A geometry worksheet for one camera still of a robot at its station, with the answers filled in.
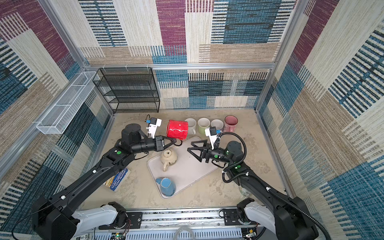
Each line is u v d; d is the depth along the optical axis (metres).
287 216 0.40
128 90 1.11
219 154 0.64
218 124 1.03
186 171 0.92
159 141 0.62
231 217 0.74
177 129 0.66
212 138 0.63
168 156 0.85
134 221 0.73
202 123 1.02
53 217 0.37
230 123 1.01
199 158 0.63
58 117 0.72
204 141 0.70
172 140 0.68
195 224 0.73
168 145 0.67
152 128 0.65
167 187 0.74
